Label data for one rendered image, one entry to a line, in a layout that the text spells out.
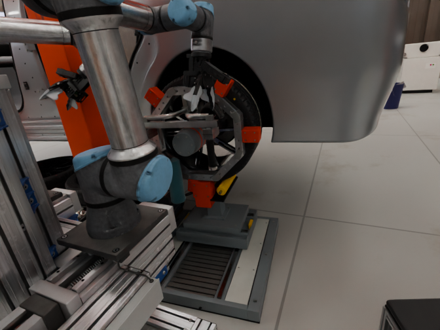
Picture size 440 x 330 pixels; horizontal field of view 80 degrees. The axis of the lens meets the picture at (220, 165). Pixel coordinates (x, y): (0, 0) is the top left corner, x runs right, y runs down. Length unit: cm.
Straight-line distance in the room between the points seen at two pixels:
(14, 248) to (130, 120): 44
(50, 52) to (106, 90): 94
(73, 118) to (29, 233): 78
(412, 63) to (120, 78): 785
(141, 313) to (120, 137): 42
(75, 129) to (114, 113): 94
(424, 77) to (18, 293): 818
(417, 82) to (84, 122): 769
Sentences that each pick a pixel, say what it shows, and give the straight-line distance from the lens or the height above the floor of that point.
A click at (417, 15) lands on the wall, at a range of 1386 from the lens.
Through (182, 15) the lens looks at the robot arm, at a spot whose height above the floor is 136.
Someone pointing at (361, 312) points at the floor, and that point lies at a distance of 167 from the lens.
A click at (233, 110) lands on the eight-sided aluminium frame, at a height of 99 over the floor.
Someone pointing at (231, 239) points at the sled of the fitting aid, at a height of 15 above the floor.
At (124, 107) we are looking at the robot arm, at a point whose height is 116.
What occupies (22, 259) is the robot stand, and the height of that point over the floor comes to 81.
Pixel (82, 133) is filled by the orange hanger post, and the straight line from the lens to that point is 151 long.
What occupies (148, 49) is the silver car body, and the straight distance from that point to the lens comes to 183.
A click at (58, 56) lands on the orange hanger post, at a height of 132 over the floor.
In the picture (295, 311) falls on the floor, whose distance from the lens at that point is 160.
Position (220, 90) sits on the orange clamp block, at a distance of 138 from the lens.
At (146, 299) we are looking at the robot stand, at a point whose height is 72.
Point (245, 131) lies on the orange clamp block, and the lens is 139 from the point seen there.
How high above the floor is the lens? 124
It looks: 22 degrees down
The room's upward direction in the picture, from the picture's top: 6 degrees counter-clockwise
